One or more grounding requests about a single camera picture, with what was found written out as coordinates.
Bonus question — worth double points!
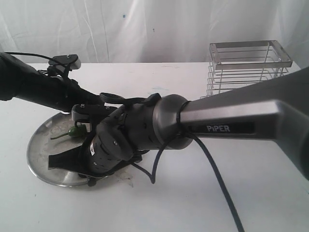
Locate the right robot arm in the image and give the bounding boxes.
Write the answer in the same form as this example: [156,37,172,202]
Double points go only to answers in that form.
[48,68,309,178]

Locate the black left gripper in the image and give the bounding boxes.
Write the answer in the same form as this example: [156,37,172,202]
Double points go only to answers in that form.
[45,75,101,112]

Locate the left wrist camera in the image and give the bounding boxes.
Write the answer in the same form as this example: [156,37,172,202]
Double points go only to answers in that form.
[48,54,81,72]

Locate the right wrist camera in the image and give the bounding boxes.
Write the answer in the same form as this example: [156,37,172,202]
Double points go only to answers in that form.
[71,104,117,123]

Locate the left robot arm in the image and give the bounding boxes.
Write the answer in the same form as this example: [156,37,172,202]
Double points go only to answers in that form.
[0,52,102,112]

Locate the green chili pepper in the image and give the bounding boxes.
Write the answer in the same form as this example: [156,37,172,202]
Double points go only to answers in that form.
[50,125,87,140]

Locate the round steel plate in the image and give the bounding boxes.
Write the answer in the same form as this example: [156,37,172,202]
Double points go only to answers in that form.
[27,113,90,187]

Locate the black handled knife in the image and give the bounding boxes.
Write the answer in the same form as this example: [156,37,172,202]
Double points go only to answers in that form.
[78,174,106,187]

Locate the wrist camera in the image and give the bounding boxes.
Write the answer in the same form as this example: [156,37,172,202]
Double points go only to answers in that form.
[71,104,117,123]
[48,54,81,72]

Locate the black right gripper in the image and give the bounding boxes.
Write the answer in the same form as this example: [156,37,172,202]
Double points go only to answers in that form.
[48,120,142,179]

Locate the metal wire utensil rack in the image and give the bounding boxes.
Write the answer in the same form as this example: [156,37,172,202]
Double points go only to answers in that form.
[206,40,294,97]

